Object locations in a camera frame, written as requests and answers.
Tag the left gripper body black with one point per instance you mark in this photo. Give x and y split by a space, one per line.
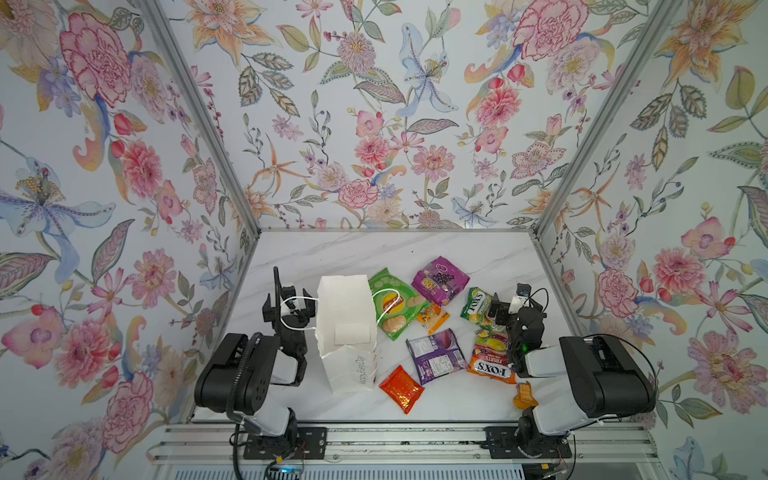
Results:
286 306

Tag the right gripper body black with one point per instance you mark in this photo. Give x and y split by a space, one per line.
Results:
504 309

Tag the white paper bag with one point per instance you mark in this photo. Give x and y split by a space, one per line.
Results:
345 329

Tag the purple white snack packet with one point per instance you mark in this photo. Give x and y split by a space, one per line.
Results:
436 356

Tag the magenta purple snack bag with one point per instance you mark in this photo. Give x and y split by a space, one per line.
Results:
440 281

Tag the green chips bag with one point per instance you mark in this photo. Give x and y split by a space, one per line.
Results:
396 302

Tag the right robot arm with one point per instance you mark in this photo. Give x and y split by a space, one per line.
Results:
601 378

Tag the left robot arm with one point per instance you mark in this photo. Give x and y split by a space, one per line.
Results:
236 380

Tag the orange Fox's candy bag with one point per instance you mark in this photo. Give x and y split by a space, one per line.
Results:
489 357

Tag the green Fox's candy bag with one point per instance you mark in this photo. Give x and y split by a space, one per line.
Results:
477 307

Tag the small orange candy wrapper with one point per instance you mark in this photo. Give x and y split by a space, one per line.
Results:
524 398

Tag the small orange snack packet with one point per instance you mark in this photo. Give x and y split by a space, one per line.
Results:
432 318

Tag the red snack packet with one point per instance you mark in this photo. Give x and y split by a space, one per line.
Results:
402 389

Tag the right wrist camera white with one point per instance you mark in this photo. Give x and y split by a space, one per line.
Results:
523 291

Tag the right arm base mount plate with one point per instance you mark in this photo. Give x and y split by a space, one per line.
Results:
512 442

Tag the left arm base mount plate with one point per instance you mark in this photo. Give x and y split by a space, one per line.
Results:
282 443

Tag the aluminium front rail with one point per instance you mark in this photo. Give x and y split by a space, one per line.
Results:
338 443

